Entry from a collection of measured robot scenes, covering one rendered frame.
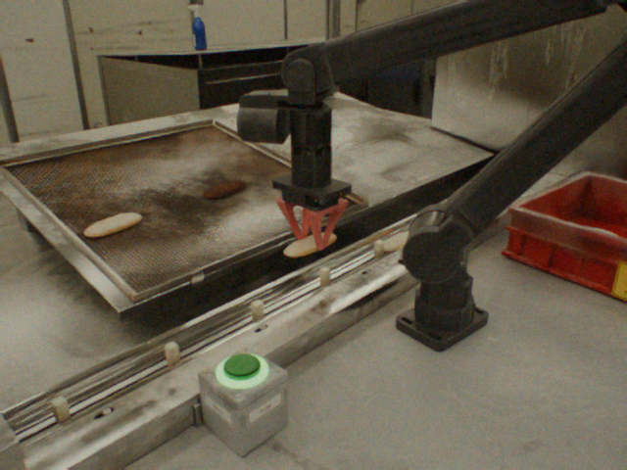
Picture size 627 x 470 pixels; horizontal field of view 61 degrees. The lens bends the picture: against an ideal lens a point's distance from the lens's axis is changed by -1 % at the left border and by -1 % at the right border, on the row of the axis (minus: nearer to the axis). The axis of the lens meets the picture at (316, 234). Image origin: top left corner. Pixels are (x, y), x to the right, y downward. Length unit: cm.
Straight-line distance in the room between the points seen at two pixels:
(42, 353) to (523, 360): 65
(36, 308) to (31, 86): 331
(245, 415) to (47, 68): 377
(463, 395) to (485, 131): 93
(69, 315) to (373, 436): 50
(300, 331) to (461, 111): 96
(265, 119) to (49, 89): 353
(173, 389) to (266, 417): 11
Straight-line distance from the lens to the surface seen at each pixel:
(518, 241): 103
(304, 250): 78
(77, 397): 69
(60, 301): 96
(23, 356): 84
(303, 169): 74
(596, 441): 70
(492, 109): 150
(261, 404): 59
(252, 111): 76
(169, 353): 70
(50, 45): 421
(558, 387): 76
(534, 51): 144
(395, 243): 97
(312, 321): 74
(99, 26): 468
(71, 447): 61
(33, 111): 420
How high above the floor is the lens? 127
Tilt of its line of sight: 24 degrees down
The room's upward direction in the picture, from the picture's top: straight up
